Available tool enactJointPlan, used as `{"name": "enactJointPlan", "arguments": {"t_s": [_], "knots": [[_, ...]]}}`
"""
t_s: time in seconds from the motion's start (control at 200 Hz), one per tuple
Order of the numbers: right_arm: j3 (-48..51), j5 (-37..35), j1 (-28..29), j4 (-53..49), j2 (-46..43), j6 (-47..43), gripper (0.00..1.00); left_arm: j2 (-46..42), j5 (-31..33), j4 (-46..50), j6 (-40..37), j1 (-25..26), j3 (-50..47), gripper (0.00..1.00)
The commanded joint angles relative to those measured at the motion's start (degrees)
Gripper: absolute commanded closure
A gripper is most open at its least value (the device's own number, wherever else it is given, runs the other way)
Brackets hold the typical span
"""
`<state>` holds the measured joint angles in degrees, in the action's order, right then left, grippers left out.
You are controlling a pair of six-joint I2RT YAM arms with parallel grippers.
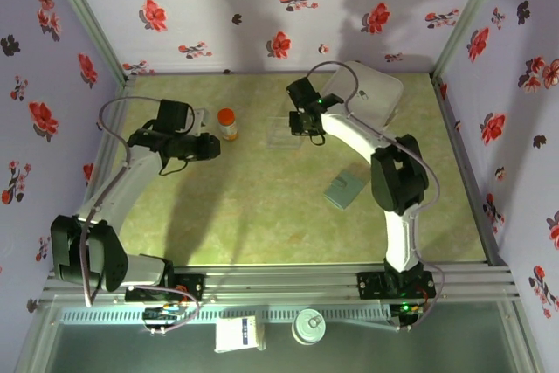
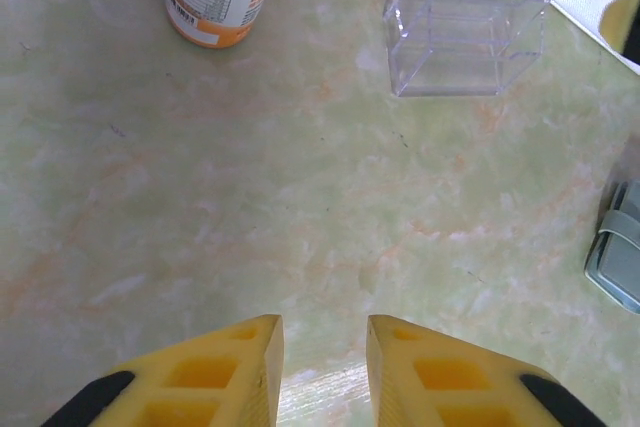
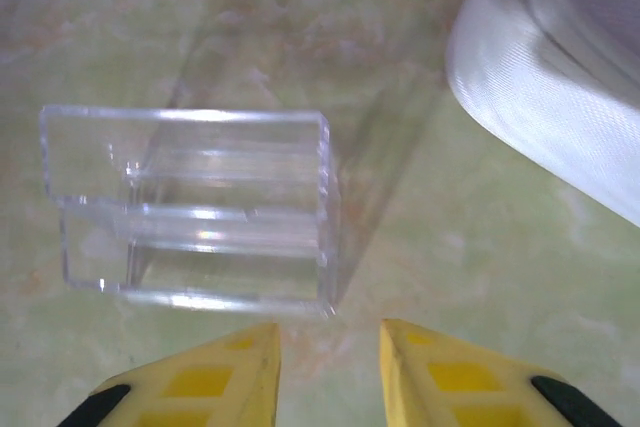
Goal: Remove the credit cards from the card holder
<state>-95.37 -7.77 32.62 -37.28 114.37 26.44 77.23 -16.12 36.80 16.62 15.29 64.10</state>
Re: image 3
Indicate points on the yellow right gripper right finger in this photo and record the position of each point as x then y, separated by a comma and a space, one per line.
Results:
450, 382

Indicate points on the white lidded storage box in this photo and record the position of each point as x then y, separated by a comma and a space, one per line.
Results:
560, 77

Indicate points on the clear acrylic card stand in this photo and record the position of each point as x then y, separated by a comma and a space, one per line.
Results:
190, 207

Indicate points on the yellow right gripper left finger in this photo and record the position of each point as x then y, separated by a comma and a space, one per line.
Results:
220, 382

